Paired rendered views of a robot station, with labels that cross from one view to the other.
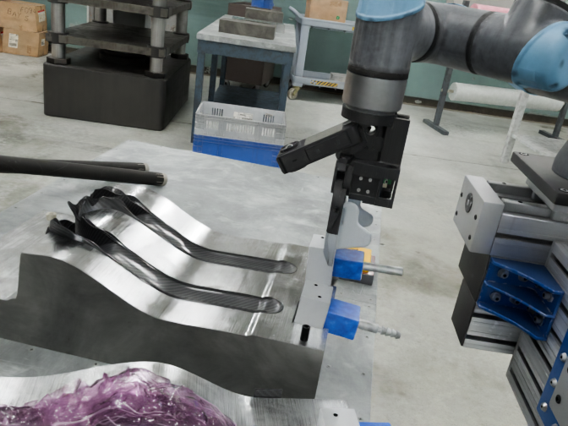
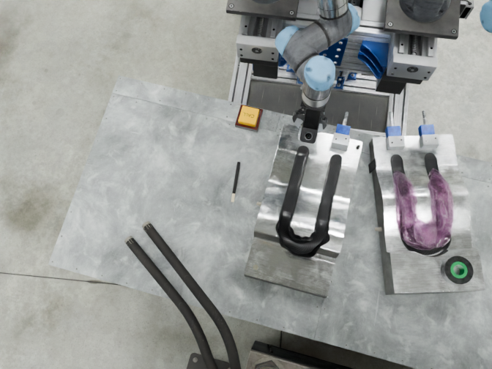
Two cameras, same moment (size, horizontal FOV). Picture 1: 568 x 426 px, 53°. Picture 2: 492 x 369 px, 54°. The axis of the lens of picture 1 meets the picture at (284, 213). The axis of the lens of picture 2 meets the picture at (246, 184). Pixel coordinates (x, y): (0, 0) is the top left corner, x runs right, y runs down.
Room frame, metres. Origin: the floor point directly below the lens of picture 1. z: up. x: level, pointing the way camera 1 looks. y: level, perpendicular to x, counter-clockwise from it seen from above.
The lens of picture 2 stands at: (0.78, 0.52, 2.36)
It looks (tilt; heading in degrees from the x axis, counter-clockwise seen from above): 74 degrees down; 286
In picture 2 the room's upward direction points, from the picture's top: 8 degrees counter-clockwise
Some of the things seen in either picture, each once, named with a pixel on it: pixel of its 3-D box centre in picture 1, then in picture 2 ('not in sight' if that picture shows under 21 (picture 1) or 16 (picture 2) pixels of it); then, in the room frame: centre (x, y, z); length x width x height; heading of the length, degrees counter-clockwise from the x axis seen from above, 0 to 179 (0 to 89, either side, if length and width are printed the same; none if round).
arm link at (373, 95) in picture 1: (374, 92); (315, 91); (0.73, -0.09, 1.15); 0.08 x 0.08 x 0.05
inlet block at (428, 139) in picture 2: not in sight; (426, 129); (0.34, -0.15, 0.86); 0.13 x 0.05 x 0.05; 100
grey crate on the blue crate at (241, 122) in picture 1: (241, 122); not in sight; (3.87, 0.38, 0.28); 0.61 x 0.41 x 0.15; 93
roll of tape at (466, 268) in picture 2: not in sight; (456, 270); (0.26, 0.30, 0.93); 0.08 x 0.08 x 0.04
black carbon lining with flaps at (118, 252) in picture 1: (167, 245); (310, 199); (0.69, 0.15, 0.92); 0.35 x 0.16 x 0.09; 83
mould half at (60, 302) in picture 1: (157, 270); (304, 206); (0.71, 0.16, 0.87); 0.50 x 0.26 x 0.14; 83
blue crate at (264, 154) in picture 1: (238, 147); not in sight; (3.87, 0.38, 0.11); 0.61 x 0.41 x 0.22; 93
